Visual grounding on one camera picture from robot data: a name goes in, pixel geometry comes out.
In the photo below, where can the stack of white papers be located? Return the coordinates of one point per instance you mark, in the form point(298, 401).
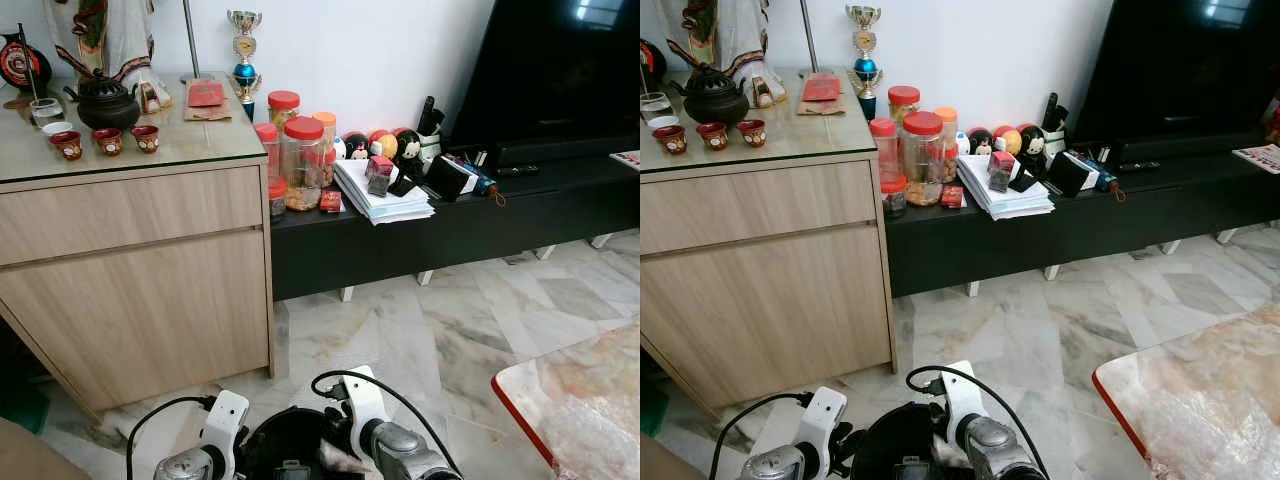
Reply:
point(1010, 200)
point(385, 205)

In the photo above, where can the small clear red box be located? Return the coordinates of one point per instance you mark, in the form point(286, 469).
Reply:
point(379, 175)
point(1002, 170)

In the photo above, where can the brown cardboard corner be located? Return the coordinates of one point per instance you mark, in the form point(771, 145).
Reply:
point(25, 455)
point(660, 460)

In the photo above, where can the black mouse plush toy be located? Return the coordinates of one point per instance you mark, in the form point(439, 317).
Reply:
point(408, 148)
point(1031, 143)

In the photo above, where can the black flat television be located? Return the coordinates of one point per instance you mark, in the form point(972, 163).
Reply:
point(560, 70)
point(1180, 65)

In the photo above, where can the thin metal pole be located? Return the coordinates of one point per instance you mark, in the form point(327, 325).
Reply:
point(808, 35)
point(191, 40)

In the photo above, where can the small black wedge stand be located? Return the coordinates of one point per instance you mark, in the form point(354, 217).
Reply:
point(405, 185)
point(1025, 181)

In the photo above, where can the slim red-lidded jar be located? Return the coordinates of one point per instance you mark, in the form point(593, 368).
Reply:
point(883, 150)
point(267, 155)

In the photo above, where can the orange-lidded clear jar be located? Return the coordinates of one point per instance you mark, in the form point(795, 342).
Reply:
point(947, 135)
point(326, 140)

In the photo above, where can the tiny red-lidded jar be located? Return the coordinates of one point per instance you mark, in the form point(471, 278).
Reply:
point(277, 198)
point(894, 197)

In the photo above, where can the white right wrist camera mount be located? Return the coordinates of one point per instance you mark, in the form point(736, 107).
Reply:
point(365, 410)
point(962, 400)

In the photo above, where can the upright black remote control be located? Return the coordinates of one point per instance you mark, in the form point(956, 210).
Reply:
point(428, 112)
point(1052, 108)

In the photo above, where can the red paper packet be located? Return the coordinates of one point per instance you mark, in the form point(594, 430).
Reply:
point(822, 89)
point(206, 94)

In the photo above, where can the large red-lidded snack jar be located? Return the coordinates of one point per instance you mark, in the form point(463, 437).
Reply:
point(923, 160)
point(303, 165)

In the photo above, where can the black lidded teapot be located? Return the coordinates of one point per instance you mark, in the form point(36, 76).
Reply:
point(105, 105)
point(715, 100)

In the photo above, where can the small white dish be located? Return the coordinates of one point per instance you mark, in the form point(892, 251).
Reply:
point(57, 128)
point(663, 121)

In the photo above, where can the round red yellow plush toy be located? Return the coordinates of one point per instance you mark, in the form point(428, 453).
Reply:
point(1007, 140)
point(383, 145)

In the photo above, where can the green object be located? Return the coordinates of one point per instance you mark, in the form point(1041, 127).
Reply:
point(652, 410)
point(20, 410)

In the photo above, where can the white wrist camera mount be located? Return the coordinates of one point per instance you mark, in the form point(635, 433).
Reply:
point(962, 400)
point(822, 420)
point(365, 410)
point(225, 425)

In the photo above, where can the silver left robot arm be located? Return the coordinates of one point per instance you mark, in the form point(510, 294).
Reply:
point(775, 465)
point(185, 467)

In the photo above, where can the round black red ornament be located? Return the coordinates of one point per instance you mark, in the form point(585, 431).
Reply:
point(20, 65)
point(650, 62)

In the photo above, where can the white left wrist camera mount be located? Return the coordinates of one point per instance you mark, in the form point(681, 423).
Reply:
point(822, 420)
point(225, 425)

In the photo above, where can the clear drinking glass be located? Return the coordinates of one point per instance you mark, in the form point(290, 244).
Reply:
point(45, 112)
point(655, 106)

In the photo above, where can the black round rubbish bin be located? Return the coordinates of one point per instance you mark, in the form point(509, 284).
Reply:
point(285, 440)
point(890, 440)

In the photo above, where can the silver gold trophy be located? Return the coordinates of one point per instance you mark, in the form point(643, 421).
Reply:
point(245, 70)
point(865, 65)

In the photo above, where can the light wooden cabinet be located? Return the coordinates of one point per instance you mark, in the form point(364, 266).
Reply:
point(760, 270)
point(130, 270)

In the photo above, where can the medium red-lidded jar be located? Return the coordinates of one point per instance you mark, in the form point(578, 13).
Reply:
point(904, 103)
point(283, 108)

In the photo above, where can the round black plush toy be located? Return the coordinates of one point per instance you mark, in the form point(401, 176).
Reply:
point(980, 142)
point(356, 147)

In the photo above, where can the blue small box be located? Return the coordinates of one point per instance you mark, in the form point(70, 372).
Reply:
point(478, 175)
point(1100, 170)

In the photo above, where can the orange veined marble table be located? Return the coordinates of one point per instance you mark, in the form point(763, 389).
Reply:
point(590, 410)
point(1200, 400)

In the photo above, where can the flat black remote control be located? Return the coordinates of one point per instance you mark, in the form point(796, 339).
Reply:
point(1140, 166)
point(517, 171)

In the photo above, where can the white holder cup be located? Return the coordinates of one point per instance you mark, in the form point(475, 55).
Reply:
point(432, 147)
point(1054, 142)

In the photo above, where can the black leather case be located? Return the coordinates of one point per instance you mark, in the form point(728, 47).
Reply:
point(1072, 173)
point(448, 178)

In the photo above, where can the robed standing statue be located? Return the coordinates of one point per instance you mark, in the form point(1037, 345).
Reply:
point(125, 40)
point(745, 35)

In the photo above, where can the printed magazine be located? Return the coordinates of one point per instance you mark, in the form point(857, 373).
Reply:
point(1260, 158)
point(627, 158)

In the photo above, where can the small red patterned cup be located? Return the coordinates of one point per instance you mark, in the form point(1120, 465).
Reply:
point(146, 138)
point(670, 140)
point(107, 142)
point(712, 136)
point(67, 146)
point(751, 133)

